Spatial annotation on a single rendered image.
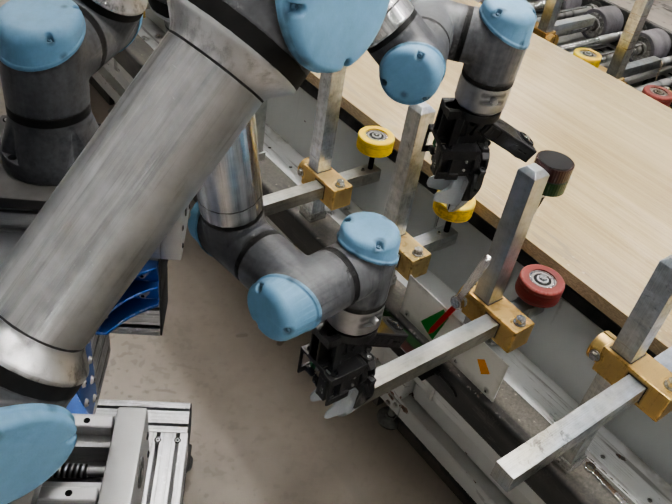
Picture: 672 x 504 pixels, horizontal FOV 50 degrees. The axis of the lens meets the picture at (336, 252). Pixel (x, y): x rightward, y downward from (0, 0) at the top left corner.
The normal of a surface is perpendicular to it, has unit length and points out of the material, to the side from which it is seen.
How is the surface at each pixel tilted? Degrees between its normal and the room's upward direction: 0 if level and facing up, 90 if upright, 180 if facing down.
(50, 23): 7
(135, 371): 0
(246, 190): 91
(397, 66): 90
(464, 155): 96
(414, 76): 90
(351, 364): 0
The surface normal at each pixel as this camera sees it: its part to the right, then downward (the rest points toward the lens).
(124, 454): 0.14, -0.76
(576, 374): -0.80, 0.29
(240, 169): 0.62, 0.58
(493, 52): -0.24, 0.66
